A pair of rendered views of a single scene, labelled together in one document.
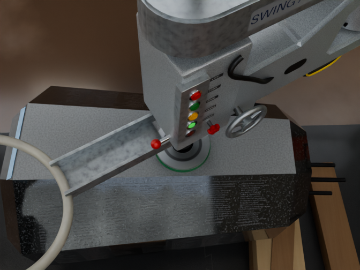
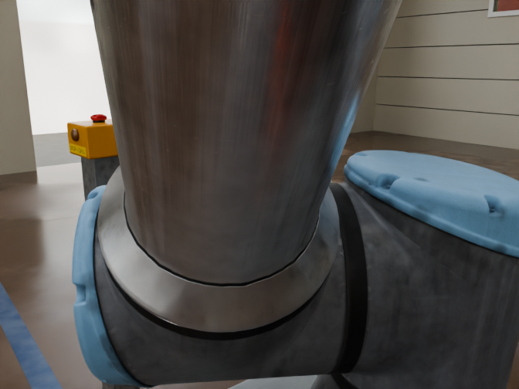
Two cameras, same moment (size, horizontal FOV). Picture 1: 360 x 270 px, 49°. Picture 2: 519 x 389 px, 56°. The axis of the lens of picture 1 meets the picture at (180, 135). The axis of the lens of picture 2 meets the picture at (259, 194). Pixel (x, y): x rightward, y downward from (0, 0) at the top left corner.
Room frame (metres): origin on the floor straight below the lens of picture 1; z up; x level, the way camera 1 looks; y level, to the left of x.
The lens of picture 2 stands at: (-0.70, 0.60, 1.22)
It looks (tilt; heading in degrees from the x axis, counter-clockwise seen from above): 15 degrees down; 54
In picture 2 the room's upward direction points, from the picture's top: straight up
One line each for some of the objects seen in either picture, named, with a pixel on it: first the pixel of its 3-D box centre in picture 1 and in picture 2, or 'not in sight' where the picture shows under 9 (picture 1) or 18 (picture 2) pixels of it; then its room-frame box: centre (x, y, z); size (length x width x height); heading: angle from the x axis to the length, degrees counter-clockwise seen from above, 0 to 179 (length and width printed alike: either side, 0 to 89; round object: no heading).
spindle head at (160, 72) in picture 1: (211, 67); not in sight; (0.68, -0.08, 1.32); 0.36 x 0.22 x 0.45; 125
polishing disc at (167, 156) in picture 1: (182, 143); not in sight; (0.64, -0.01, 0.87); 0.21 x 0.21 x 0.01
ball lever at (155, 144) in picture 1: (162, 140); not in sight; (0.51, 0.05, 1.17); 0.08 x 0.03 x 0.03; 125
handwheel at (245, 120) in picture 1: (239, 113); not in sight; (0.61, -0.18, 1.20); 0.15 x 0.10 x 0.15; 125
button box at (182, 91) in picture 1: (189, 111); not in sight; (0.51, -0.02, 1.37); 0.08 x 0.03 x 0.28; 125
